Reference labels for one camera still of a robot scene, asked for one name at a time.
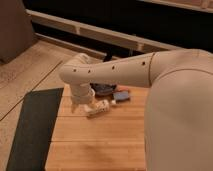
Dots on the white plastic bottle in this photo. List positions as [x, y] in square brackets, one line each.
[97, 107]

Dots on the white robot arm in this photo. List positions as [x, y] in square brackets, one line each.
[178, 118]

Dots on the dark ceramic bowl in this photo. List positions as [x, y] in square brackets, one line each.
[103, 89]

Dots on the small orange object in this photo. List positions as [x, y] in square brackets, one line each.
[122, 89]

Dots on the blue sponge block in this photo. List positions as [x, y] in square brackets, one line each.
[121, 96]

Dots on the dark grey floor mat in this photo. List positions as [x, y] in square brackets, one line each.
[34, 130]

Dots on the brown upholstered furniture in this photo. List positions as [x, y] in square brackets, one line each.
[16, 31]

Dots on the white window rail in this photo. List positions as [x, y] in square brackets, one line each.
[100, 34]

